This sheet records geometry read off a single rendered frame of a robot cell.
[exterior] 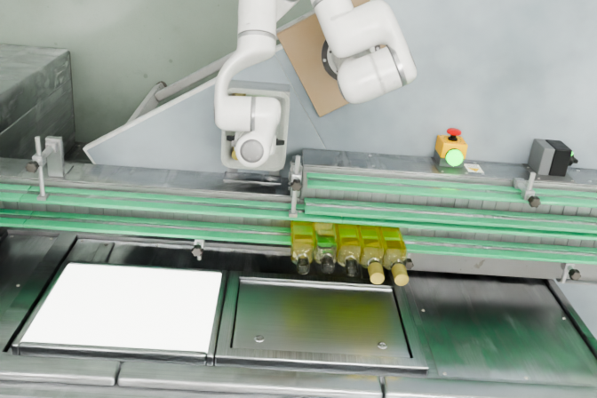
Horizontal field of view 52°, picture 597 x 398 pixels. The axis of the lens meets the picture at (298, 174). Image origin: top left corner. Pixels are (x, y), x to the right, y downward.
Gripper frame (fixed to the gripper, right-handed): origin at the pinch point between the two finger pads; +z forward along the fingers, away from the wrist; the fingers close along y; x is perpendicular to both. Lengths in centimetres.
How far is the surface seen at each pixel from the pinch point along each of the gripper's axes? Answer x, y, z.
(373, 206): -15.8, 32.6, 1.8
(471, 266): -32, 64, 9
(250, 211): -19.1, 0.2, -1.5
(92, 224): -26.5, -41.1, 1.7
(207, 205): -19.0, -11.4, 1.1
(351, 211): -16.9, 26.2, -2.4
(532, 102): 15, 75, 10
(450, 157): -1, 52, 4
